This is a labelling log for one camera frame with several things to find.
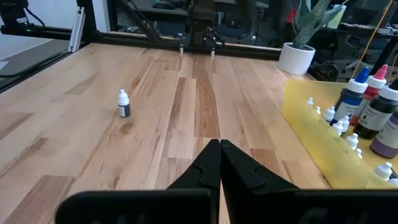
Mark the silver metal bracket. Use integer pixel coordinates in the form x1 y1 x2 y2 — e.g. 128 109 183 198
67 6 86 53

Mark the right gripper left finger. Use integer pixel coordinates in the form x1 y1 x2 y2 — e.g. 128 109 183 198
166 138 221 190

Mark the black aluminium table frame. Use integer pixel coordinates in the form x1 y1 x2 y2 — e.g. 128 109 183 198
0 0 282 94

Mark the large violet-capped colouring bottle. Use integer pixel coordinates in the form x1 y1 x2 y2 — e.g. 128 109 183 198
369 108 398 159

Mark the large black-capped colouring bottle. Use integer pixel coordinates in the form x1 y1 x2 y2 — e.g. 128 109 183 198
354 79 398 140

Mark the yellow extension cord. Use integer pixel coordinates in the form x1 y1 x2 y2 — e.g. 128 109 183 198
350 0 396 80

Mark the black table-level camera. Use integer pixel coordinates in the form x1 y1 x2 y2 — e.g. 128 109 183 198
0 0 30 30

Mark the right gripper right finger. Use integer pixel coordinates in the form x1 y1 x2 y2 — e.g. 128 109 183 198
221 139 301 191

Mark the yellow translucent plastic tray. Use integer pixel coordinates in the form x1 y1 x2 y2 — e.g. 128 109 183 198
280 79 398 190

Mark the snake plant in white pot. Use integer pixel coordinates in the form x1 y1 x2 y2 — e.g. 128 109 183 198
277 0 348 76

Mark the large blue-capped colouring bottle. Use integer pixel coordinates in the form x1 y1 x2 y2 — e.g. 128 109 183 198
331 67 371 125

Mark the large pink-capped colouring bottle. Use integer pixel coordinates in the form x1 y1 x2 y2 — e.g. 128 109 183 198
351 64 389 125

